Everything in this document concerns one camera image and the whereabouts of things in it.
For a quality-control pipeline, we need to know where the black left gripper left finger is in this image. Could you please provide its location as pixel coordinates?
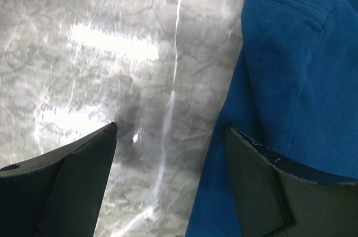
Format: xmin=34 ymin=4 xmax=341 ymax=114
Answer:
xmin=1 ymin=122 xmax=117 ymax=236

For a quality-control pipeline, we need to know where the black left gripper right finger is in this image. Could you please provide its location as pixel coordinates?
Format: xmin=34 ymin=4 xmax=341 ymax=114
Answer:
xmin=224 ymin=127 xmax=357 ymax=237

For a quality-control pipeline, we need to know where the blue t-shirt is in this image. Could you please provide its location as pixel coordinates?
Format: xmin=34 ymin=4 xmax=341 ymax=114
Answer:
xmin=186 ymin=0 xmax=357 ymax=236

